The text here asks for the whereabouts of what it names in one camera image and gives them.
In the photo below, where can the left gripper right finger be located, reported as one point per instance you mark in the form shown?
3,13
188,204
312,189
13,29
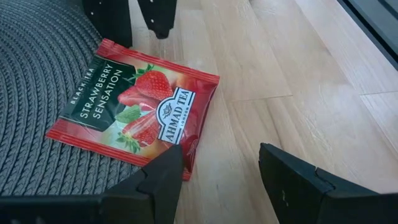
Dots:
295,186

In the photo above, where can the grey round table mat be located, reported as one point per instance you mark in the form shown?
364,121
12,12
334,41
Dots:
34,93

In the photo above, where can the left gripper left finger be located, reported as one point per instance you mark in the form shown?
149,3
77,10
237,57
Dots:
155,186

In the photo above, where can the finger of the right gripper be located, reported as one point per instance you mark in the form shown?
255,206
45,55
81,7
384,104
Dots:
112,21
158,18

